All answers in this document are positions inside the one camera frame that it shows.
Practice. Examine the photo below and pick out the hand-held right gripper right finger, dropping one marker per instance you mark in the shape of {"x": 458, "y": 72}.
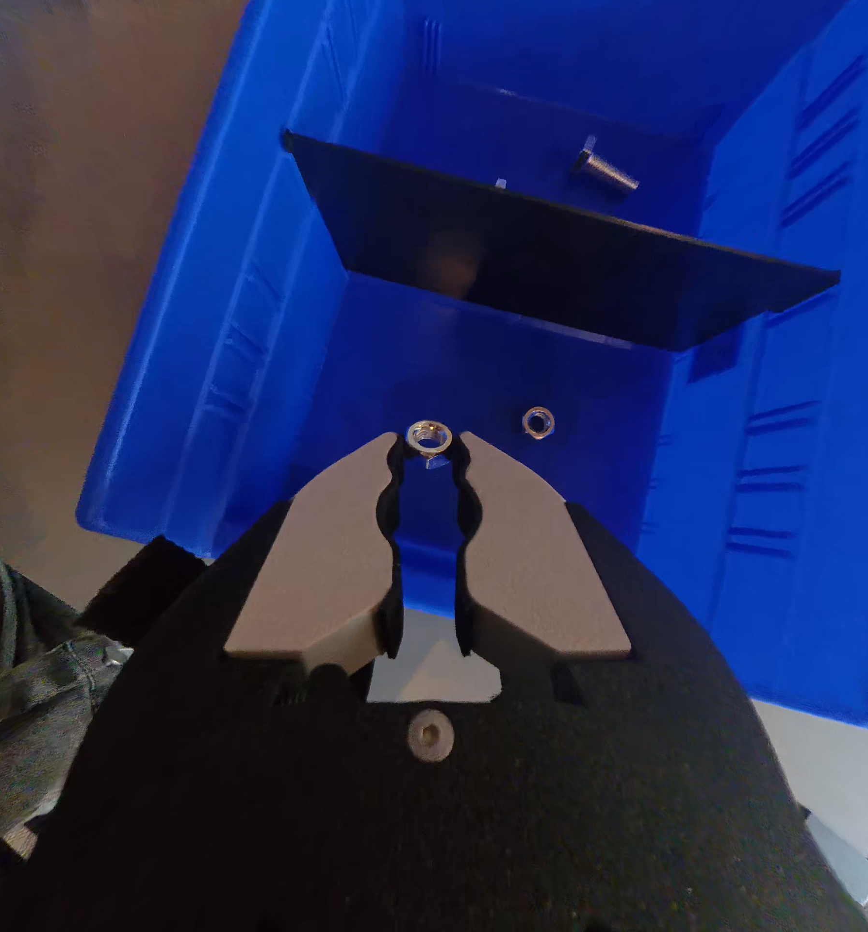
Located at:
{"x": 535, "y": 575}

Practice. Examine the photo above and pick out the person's denim jacket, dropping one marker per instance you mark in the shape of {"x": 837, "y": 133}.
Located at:
{"x": 33, "y": 699}

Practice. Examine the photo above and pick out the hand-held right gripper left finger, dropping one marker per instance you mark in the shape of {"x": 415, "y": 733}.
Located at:
{"x": 310, "y": 568}

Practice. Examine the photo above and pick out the black bin divider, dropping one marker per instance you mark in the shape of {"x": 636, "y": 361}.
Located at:
{"x": 550, "y": 269}

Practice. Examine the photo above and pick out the blue plastic bin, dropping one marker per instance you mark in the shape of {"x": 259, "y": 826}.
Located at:
{"x": 208, "y": 364}

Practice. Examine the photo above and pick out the silver nut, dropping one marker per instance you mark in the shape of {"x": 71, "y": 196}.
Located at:
{"x": 412, "y": 435}
{"x": 525, "y": 422}

